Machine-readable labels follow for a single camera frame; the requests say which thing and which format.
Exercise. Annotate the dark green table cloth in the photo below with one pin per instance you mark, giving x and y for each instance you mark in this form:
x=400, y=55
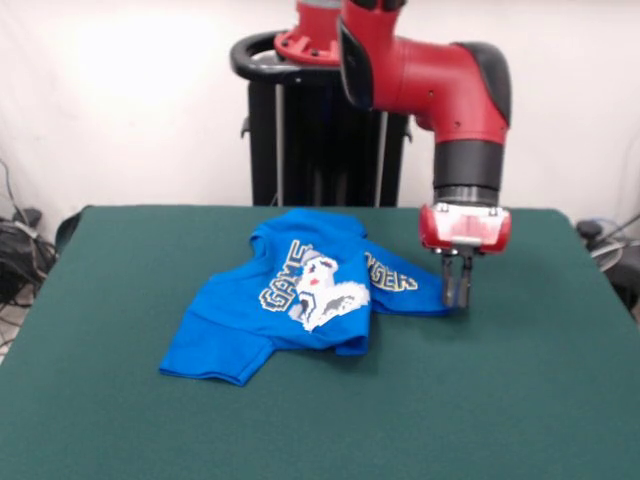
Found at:
x=450, y=375

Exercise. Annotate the blue printed t-shirt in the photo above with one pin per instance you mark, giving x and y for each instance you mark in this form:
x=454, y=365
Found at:
x=220, y=340

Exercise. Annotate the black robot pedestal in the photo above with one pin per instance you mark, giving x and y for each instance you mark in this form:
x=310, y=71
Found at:
x=310, y=150

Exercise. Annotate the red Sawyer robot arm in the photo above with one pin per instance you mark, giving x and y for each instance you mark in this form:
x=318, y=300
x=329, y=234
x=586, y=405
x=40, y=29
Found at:
x=430, y=80

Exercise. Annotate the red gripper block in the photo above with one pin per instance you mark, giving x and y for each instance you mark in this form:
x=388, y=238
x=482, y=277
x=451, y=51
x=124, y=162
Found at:
x=465, y=230

